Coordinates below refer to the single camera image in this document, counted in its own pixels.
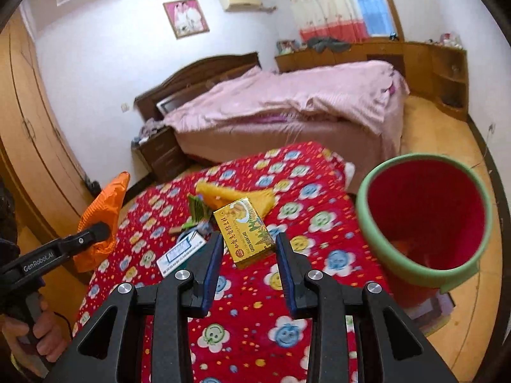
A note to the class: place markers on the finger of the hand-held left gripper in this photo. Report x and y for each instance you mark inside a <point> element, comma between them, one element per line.
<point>96,233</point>

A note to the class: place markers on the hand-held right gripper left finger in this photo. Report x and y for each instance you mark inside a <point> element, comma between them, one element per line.
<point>213,275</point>

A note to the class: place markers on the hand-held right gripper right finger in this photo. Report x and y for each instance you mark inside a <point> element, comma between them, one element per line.
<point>285,279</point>

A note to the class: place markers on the orange plastic bag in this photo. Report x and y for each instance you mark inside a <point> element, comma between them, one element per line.
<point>99,207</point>

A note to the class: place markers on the yellow cardboard box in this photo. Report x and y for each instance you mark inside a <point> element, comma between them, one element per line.
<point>243,231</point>

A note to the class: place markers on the red bucket with green rim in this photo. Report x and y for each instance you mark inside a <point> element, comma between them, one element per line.
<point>419,207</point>

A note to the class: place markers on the person's left hand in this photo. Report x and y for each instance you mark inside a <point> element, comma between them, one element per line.
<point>52,331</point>

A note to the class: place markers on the white and blue box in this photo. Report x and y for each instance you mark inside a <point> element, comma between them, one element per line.
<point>179,255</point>

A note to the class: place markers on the red floral blanket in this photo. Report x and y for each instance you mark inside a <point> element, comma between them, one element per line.
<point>247,307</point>

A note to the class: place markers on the black power adapter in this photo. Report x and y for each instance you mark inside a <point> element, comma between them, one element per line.
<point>92,184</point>

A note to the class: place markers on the crumpled silver wrapper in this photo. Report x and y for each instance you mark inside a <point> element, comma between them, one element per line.
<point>203,227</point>

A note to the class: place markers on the person's dark jacket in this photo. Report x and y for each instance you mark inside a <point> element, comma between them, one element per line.
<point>7,219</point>

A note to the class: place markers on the green striped packet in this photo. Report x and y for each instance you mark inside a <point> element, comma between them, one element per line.
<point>197,207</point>

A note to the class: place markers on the yellow plastic bag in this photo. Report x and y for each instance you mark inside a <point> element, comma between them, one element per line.
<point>261,199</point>

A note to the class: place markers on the dark wooden nightstand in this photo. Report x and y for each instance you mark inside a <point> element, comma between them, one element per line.
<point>163,159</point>

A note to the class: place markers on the pile of clothes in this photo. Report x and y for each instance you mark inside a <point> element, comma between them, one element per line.
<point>149,129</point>

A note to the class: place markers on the wooden wardrobe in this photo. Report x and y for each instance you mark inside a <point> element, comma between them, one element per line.
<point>36,127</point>

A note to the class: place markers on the wooden bed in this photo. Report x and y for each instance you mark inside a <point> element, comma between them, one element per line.
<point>299,139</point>

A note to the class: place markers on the grey cushion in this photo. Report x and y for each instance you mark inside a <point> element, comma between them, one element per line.
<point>171,104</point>

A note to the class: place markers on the pink duvet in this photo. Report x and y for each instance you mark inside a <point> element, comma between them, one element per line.
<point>279,91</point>

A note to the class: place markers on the grey clothes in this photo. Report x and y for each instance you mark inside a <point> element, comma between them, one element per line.
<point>325,44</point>

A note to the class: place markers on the long wooden cabinet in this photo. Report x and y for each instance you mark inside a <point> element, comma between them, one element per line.
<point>415,64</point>

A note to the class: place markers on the wooden corner shelf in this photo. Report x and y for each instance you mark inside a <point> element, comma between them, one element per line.
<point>449,75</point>

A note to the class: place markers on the floral curtain with red hem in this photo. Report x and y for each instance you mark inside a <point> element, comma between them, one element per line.
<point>319,4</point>

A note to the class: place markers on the window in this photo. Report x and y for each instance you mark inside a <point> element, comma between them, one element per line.
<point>373,4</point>

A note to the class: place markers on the pink and white ornaments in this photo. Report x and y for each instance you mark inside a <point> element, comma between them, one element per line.
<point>451,40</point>

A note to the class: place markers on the small photo frame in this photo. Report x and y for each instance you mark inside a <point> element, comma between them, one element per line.
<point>286,46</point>

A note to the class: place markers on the framed wall photo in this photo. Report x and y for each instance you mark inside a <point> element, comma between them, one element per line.
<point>186,18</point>

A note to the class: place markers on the wall air conditioner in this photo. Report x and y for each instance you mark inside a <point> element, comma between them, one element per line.
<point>243,3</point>

